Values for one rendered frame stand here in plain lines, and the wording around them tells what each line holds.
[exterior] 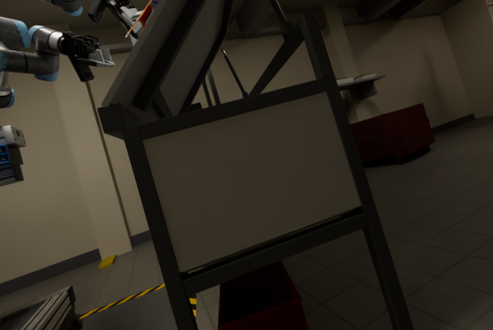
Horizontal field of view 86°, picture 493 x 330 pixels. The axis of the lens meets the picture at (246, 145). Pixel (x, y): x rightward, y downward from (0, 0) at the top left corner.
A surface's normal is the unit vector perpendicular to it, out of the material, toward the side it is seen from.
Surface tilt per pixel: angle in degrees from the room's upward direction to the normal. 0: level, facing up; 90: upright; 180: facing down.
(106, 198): 90
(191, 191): 90
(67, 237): 90
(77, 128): 90
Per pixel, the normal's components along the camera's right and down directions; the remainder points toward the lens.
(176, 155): 0.18, -0.08
